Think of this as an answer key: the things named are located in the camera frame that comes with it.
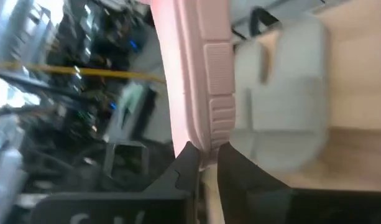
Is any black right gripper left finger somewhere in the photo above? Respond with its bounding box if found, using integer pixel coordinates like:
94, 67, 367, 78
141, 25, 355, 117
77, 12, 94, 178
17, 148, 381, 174
30, 141, 200, 224

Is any yellow bar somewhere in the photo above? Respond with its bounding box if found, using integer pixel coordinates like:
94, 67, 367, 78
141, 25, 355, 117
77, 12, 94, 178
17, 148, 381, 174
0, 61, 167, 84

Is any pink rubber slide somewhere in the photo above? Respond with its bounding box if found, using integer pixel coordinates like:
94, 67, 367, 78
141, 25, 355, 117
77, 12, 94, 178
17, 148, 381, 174
149, 0, 237, 171

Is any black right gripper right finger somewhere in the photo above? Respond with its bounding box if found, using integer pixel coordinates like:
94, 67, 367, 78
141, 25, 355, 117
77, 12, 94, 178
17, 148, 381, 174
217, 142, 381, 224

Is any grey rubber slide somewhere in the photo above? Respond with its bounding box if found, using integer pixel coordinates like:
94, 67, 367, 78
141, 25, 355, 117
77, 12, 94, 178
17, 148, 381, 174
230, 37, 267, 162
264, 15, 329, 172

